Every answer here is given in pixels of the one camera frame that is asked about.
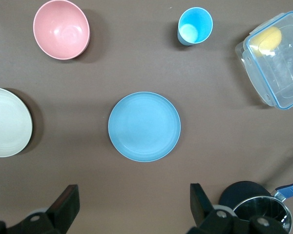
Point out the clear plastic lidded container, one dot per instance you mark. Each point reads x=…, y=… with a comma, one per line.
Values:
x=283, y=73

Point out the brown table mat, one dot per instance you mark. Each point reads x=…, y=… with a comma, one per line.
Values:
x=136, y=61

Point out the blue plate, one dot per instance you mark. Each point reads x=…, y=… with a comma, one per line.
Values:
x=144, y=126

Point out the yellow round food piece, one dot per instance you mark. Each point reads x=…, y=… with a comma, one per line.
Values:
x=268, y=39

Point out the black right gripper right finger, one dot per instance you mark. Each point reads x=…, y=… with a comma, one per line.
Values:
x=200, y=207

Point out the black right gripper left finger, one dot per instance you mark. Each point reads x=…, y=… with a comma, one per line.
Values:
x=63, y=209

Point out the pink bowl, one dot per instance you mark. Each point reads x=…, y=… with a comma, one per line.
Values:
x=61, y=29

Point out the beige plate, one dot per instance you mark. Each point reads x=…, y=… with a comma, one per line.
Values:
x=7, y=122

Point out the blue cup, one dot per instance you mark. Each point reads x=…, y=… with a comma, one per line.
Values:
x=197, y=24

